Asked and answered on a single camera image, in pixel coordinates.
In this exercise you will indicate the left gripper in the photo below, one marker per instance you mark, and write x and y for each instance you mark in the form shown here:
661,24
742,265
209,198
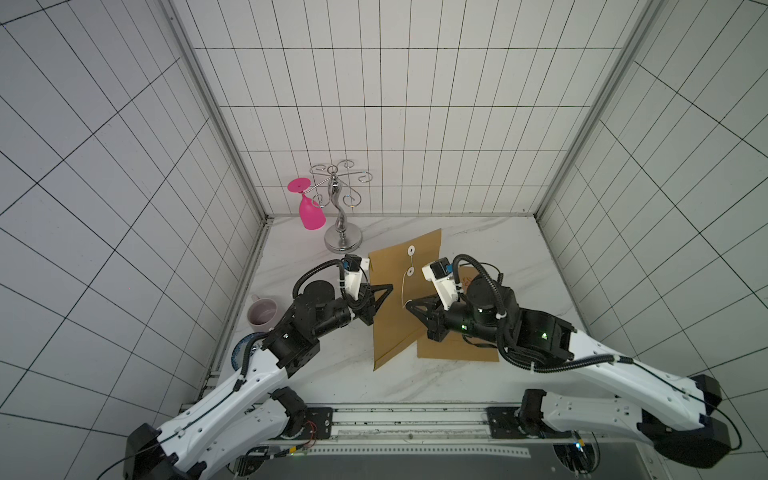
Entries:
367,300

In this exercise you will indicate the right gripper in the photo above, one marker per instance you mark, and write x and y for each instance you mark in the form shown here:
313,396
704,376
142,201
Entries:
434,321

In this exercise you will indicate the brown file bag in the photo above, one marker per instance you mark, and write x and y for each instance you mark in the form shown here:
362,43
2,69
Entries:
453,347
395,328

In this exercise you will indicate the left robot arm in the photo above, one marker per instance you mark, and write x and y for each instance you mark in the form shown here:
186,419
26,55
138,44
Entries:
201,440

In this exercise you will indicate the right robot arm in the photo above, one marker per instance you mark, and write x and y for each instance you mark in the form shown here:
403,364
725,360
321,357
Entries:
674,415

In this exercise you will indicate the chrome glass rack stand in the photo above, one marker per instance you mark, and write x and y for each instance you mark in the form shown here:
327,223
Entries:
335,189

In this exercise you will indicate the pink wine glass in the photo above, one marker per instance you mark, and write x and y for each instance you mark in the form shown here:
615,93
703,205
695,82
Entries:
312,216

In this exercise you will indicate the pale pink mug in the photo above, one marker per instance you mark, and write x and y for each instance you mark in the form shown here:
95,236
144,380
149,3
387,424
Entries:
262,314

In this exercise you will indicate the blue white patterned bowl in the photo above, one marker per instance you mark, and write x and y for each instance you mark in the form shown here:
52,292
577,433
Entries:
240,351

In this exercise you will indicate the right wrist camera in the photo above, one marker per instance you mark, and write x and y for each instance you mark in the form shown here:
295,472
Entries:
442,275

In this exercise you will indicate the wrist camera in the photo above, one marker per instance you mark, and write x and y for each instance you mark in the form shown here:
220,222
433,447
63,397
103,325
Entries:
442,275
355,269

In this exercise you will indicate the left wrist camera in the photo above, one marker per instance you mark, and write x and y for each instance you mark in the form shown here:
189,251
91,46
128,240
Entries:
355,269

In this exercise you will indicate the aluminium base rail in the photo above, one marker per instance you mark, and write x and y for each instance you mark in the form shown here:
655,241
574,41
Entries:
408,420

